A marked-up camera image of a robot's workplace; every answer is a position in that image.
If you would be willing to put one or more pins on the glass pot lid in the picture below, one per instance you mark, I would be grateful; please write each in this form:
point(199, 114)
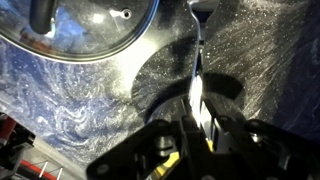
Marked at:
point(100, 33)

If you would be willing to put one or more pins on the red black object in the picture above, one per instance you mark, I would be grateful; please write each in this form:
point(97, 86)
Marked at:
point(16, 143)

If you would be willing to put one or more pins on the silver fork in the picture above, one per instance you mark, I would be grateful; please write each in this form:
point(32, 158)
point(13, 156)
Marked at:
point(196, 90)

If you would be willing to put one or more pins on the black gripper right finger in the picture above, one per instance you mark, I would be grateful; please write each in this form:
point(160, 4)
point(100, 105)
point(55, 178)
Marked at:
point(266, 150)

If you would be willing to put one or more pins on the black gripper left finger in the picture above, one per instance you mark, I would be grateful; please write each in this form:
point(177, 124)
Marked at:
point(133, 156)

